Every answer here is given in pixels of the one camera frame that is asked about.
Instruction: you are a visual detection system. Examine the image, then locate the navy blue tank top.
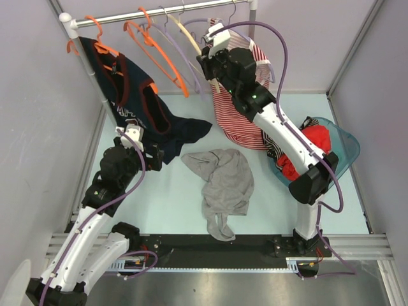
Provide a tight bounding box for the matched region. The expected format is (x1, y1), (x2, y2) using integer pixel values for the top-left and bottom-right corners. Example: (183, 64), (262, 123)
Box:
(80, 37), (212, 164)

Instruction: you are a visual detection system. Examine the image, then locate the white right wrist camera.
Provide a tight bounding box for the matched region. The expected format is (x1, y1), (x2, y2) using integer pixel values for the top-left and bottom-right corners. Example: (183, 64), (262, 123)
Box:
(203, 22), (231, 58)

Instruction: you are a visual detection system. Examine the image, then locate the teal translucent plastic basket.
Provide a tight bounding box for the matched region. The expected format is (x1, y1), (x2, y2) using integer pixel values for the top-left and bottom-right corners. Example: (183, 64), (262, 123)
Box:
(267, 117), (360, 187)

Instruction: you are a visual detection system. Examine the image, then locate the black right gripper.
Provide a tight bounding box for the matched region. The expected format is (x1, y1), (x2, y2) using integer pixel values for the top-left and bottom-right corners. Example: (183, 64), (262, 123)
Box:
(198, 43), (238, 96)

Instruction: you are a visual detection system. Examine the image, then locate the white slotted cable duct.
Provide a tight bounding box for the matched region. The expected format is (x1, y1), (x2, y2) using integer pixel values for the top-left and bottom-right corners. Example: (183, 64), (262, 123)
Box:
(105, 257), (300, 273)

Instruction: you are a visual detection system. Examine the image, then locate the cream plastic hanger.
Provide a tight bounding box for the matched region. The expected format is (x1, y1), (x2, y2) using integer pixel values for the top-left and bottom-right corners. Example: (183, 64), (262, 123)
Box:
(170, 0), (220, 93)

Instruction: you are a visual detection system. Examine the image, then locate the red garment in basket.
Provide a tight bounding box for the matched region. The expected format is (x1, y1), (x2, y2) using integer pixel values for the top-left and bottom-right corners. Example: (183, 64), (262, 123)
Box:
(275, 124), (332, 181)

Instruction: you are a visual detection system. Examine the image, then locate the orange hanger with navy top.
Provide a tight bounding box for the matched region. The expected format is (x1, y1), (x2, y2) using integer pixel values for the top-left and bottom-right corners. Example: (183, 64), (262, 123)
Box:
(66, 15), (160, 95)

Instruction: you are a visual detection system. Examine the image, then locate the empty lilac plastic hanger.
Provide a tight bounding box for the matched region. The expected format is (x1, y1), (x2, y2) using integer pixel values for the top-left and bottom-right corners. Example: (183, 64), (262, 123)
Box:
(150, 6), (204, 99)

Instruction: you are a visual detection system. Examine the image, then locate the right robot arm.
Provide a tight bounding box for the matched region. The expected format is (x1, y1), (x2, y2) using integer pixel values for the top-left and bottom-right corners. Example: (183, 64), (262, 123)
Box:
(197, 46), (339, 256)

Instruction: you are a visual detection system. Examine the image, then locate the red white striped tank top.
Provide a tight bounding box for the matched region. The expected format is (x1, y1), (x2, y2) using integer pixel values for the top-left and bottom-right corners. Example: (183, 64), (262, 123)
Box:
(210, 30), (275, 151)

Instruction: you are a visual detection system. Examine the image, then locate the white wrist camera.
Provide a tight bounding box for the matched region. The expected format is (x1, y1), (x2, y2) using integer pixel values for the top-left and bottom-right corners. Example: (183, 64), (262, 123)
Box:
(203, 22), (231, 58)
(115, 124), (144, 152)

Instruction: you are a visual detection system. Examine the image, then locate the metal clothes rail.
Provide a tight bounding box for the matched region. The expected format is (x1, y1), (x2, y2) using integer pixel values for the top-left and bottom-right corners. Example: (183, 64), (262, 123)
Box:
(59, 0), (259, 106)

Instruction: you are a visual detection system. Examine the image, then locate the lilac hanger with striped top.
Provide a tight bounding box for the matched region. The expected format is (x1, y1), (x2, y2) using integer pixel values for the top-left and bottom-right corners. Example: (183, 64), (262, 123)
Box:
(182, 0), (277, 84)

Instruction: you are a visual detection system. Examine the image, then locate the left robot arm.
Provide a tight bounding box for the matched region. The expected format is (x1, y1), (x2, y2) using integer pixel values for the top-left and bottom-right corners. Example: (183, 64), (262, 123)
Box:
(25, 142), (164, 305)

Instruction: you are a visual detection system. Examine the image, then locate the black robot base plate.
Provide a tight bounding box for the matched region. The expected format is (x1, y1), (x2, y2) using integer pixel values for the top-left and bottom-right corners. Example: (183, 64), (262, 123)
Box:
(125, 234), (331, 270)

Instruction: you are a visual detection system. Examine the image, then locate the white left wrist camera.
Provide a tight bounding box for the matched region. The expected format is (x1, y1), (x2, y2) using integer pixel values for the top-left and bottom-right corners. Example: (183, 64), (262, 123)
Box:
(115, 124), (144, 152)

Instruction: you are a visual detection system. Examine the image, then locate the empty orange plastic hanger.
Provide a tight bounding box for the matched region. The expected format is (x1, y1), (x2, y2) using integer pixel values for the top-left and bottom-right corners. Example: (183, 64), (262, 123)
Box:
(123, 6), (189, 98)

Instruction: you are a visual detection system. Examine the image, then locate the black white striped garment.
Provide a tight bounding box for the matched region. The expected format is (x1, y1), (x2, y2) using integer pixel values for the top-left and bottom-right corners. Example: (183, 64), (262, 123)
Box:
(261, 116), (319, 162)

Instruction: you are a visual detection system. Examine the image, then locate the grey tank top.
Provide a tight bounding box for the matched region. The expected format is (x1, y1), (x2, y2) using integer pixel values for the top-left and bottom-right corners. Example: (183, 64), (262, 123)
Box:
(181, 149), (254, 242)

